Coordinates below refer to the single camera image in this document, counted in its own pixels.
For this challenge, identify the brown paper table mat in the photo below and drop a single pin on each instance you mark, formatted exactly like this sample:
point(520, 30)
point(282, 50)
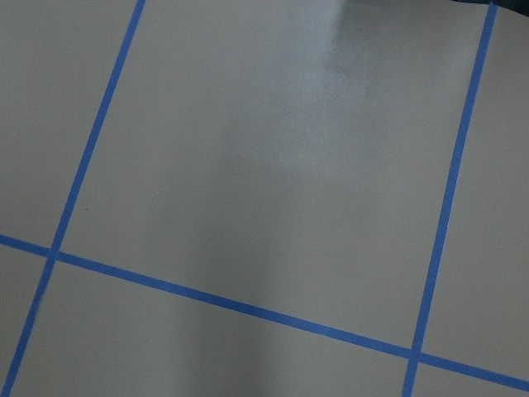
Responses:
point(264, 198)

